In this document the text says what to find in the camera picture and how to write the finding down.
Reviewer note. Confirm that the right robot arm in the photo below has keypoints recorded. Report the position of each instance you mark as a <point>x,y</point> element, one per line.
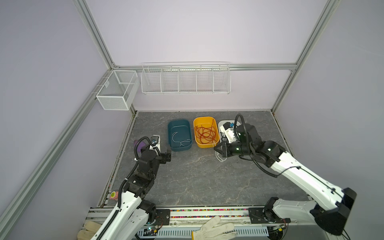
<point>330,205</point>

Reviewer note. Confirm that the white work glove centre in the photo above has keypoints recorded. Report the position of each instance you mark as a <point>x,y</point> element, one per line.
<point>211,230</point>

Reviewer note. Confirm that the cream work glove left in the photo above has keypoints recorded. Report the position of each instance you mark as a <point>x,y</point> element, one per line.
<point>90,229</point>

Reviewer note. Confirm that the long white wire basket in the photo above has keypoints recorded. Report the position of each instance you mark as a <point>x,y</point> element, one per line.
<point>184,78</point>

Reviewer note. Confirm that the teal plastic bin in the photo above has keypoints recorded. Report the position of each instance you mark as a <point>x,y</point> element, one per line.
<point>179,135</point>

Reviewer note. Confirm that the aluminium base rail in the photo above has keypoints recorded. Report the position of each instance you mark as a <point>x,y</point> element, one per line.
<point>192,216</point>

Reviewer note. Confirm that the yellow plastic bin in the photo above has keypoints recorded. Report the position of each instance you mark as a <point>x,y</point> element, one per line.
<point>206,132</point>

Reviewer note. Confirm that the purple pink scoop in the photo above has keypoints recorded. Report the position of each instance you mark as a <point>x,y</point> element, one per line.
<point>141,145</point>

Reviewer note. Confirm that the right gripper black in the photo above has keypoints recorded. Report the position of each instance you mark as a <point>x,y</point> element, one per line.
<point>223,152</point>

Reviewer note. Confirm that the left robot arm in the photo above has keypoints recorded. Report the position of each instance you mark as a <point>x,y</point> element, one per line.
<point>132,212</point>

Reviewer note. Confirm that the white plastic bin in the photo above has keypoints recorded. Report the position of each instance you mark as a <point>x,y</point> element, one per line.
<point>223,124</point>

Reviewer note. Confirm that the pink green toy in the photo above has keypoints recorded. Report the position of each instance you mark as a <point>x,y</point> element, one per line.
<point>114,196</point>

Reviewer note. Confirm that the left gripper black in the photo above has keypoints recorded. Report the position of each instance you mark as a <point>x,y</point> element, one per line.
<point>165,157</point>

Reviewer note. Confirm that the small white mesh basket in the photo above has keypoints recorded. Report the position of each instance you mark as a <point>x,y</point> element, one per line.
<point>119,90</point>

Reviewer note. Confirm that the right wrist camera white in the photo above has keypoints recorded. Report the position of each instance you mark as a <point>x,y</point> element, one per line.
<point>228,130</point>

